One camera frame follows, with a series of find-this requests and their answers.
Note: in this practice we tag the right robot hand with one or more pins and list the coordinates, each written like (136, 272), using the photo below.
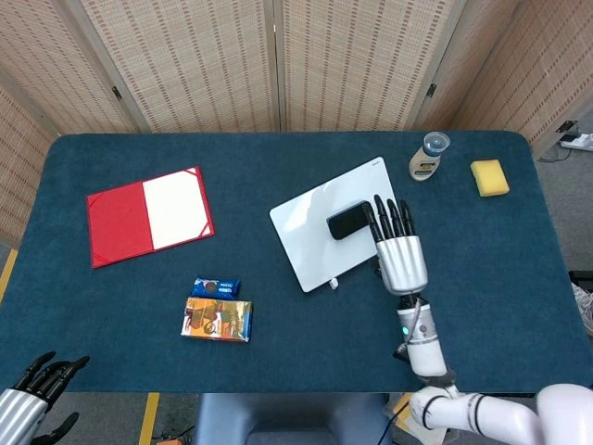
(402, 262)

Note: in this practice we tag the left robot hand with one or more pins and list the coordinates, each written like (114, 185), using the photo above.
(28, 408)

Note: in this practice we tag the black eraser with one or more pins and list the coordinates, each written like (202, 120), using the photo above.
(345, 223)

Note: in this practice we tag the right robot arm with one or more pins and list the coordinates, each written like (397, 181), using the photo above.
(463, 408)

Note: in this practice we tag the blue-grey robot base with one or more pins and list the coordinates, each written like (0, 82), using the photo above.
(287, 422)

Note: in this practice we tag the white plastic board stand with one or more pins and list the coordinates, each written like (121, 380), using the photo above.
(333, 283)

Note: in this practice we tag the white dry-erase board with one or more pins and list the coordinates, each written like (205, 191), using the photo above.
(310, 227)

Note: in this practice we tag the cream bottle with blue cap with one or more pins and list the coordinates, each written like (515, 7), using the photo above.
(424, 164)

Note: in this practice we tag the yellow sponge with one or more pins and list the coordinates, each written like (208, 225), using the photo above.
(489, 178)

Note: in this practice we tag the metal screen hinge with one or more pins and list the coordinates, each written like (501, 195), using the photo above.
(432, 89)
(567, 126)
(117, 92)

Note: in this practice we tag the blue Oreo cookie packet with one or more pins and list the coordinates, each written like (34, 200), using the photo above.
(218, 287)

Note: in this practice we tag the white sneaker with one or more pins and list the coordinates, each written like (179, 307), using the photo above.
(584, 308)

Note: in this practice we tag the orange cookie box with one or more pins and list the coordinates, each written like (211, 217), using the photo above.
(218, 320)

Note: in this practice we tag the red certificate folder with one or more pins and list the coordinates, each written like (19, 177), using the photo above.
(120, 227)

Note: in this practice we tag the woven bamboo screen panel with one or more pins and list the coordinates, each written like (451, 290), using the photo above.
(18, 176)
(194, 60)
(69, 60)
(523, 60)
(361, 60)

